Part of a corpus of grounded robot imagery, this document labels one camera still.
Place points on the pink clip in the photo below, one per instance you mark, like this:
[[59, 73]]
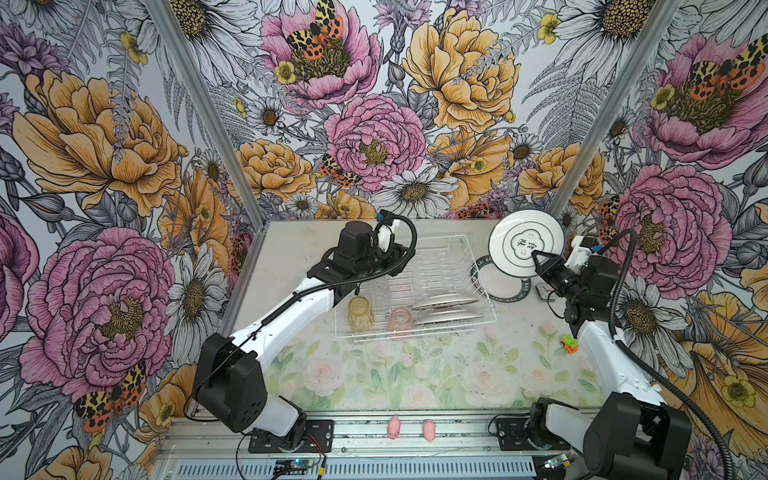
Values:
[[429, 431], [393, 427]]

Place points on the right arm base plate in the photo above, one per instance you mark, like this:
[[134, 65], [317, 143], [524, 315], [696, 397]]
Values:
[[516, 434]]

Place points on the small clear alarm clock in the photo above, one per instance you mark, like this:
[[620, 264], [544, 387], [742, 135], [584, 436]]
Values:
[[545, 292]]

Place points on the aluminium front rail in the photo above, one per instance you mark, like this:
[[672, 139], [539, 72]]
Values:
[[464, 448]]

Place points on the green circuit board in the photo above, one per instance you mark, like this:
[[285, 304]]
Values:
[[295, 466]]

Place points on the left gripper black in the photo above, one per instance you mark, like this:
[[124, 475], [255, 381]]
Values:
[[397, 252]]

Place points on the plate with green lettered rim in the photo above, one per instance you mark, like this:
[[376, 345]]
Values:
[[489, 280]]

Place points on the plate with orange sunburst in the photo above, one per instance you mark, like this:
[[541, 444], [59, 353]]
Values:
[[450, 300]]

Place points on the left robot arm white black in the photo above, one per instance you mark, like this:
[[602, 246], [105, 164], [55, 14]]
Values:
[[229, 381]]

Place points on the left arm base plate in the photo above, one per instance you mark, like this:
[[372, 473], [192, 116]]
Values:
[[308, 436]]

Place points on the left pink clip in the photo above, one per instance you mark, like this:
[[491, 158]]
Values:
[[393, 427]]

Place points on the small orange green toy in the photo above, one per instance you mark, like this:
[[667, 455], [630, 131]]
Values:
[[570, 344]]

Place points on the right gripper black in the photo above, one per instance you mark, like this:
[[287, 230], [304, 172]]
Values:
[[547, 267]]

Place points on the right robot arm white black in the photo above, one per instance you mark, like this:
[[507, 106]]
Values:
[[635, 434]]

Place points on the right pink clip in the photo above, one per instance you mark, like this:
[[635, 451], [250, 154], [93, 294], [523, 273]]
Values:
[[429, 431]]

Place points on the yellow glass cup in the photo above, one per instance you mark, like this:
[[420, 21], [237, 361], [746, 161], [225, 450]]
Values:
[[361, 318]]

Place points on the pink glass cup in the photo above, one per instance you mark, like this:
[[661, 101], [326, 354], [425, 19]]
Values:
[[400, 322]]

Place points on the right circuit board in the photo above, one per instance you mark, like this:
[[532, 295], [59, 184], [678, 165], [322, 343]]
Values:
[[560, 461]]

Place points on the white wire dish rack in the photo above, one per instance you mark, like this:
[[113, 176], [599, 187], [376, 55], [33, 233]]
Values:
[[441, 265]]

